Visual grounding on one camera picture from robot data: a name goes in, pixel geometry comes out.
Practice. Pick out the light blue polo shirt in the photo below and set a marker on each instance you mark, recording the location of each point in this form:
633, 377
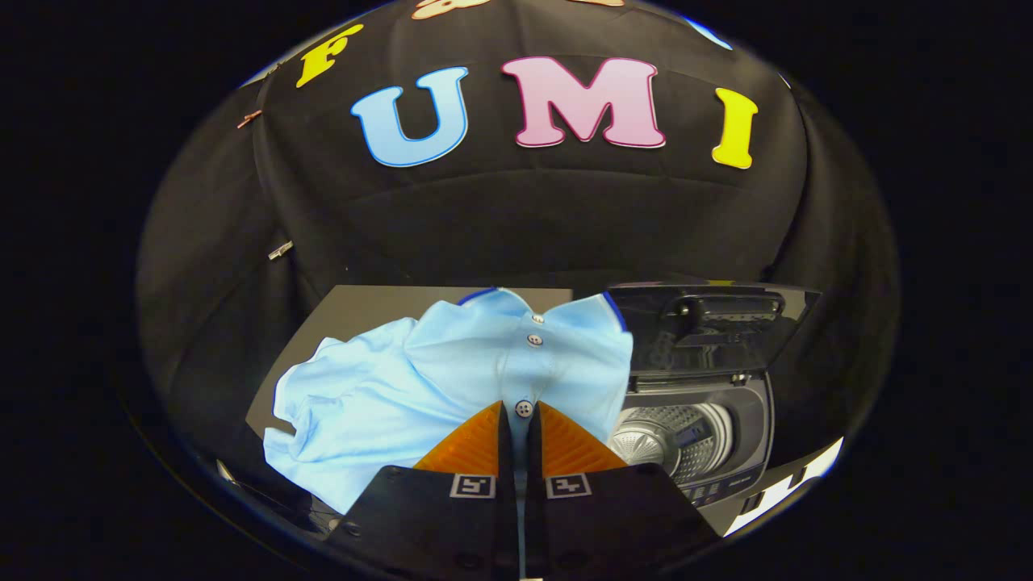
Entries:
387, 403

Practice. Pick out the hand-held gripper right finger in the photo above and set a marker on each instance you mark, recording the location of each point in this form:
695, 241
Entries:
613, 524

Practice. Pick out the silver clip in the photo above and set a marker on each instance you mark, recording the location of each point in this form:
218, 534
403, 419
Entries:
280, 250

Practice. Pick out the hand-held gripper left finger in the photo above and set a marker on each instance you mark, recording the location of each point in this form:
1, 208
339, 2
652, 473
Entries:
436, 524

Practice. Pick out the pink clip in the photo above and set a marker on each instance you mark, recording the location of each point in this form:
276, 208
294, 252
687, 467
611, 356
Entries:
248, 119

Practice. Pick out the black backdrop cloth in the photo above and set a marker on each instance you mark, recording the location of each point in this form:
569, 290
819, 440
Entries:
524, 218

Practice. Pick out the grey box stand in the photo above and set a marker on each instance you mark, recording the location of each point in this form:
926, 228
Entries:
363, 307

